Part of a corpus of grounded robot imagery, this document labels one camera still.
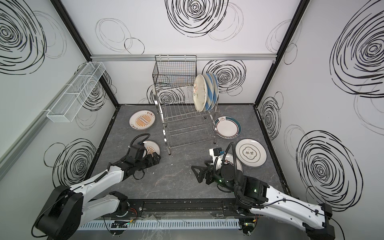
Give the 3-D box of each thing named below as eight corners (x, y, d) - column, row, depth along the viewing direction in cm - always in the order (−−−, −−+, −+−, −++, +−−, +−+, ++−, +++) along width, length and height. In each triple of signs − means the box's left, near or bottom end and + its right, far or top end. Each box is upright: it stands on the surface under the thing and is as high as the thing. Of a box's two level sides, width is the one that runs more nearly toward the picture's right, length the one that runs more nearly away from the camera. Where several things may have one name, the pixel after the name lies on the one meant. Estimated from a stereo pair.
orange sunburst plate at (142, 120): (127, 130, 107) (126, 128, 106) (133, 111, 119) (133, 109, 117) (153, 130, 107) (152, 128, 106) (157, 111, 119) (156, 109, 117)
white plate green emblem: (238, 167, 89) (238, 165, 88) (232, 140, 102) (233, 138, 100) (270, 167, 89) (271, 165, 88) (261, 140, 101) (262, 138, 100)
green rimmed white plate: (214, 139, 102) (214, 137, 100) (212, 118, 114) (212, 116, 112) (243, 139, 102) (244, 137, 100) (238, 118, 114) (238, 116, 112)
